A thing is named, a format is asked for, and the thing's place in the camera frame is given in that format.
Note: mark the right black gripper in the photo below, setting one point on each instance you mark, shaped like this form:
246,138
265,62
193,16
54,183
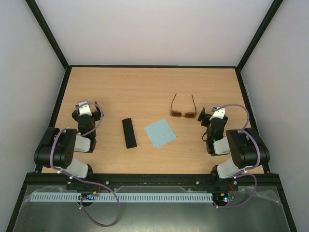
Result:
205,119

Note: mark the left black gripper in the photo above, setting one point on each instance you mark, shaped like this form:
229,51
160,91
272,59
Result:
97,115

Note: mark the light blue cleaning cloth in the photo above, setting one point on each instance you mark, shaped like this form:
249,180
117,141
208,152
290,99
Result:
160,133

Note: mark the black glasses case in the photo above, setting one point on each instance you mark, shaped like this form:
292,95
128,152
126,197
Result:
129,134

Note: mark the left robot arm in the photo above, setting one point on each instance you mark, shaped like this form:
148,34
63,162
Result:
57,147

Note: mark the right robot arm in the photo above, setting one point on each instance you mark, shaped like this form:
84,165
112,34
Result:
245,145

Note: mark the brown sunglasses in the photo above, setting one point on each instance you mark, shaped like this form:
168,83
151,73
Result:
178,114

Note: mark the left control board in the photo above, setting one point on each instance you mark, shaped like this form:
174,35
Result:
88,196

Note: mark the control board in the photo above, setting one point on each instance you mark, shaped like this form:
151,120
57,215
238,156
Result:
88,196
223,197

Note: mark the right control board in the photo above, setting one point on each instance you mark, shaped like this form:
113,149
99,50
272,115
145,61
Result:
223,197

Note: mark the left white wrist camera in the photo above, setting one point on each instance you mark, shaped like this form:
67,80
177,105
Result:
84,108

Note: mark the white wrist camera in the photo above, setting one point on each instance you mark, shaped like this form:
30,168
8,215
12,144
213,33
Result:
84,108
220,113

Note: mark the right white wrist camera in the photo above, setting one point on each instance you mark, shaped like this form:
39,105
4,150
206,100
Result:
220,113

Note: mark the black aluminium frame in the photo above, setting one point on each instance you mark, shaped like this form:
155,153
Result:
181,180

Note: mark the light blue slotted cable duct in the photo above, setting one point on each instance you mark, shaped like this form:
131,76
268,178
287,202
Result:
126,197

